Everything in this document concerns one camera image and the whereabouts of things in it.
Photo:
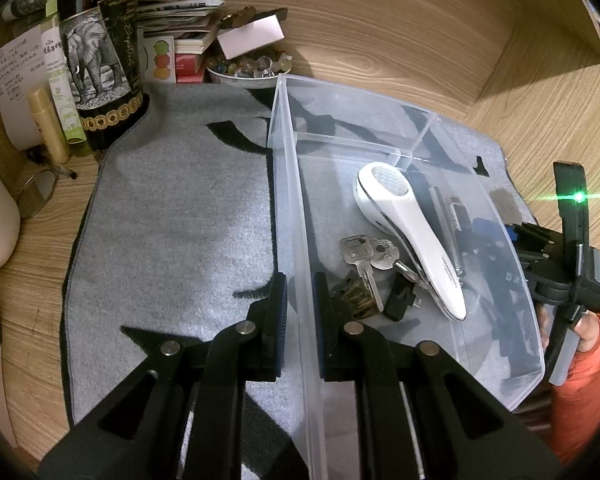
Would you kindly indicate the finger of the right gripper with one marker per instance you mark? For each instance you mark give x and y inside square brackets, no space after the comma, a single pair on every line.
[533,242]

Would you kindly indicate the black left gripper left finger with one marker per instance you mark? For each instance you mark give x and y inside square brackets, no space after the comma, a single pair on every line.
[178,415]

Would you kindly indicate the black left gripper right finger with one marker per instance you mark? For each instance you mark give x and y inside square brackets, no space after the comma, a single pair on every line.
[420,414]

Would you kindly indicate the black usb adapter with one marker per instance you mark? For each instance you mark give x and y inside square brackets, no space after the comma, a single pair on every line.
[402,297]

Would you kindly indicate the white handheld massager device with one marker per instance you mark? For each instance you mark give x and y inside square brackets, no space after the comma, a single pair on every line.
[386,198]

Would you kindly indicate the silver keys bunch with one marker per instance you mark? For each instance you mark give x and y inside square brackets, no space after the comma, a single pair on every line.
[368,254]

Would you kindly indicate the clear plastic storage box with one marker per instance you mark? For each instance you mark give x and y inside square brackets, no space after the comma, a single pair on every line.
[349,161]

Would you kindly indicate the black gold lighter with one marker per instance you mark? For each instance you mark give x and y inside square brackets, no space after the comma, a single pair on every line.
[352,292]

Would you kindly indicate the orange sleeve forearm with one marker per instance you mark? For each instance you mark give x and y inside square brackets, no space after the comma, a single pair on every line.
[576,406]

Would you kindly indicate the person's right hand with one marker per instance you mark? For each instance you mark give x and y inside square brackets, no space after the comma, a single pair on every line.
[587,329]

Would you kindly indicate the grey felt table mat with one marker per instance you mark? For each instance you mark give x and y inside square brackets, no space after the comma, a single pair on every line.
[218,188]

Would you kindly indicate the eyeglasses on desk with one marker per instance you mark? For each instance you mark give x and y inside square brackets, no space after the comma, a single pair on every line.
[39,182]

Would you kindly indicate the bowl of marbles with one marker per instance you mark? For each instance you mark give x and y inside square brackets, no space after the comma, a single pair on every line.
[250,73]

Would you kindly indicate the beige lip balm tube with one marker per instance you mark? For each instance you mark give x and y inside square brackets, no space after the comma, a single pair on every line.
[45,118]

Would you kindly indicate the fruit print card box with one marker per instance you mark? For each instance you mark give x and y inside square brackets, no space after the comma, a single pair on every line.
[157,59]

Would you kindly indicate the white paper note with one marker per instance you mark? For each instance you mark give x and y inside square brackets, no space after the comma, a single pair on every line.
[22,69]

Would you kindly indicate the green white tube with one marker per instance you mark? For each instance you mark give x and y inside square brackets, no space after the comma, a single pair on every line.
[59,82]

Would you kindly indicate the stack of books and papers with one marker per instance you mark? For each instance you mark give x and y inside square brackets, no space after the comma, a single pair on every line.
[194,25]

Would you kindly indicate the dark wine bottle elephant label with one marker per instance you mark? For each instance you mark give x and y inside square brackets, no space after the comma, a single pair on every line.
[100,38]

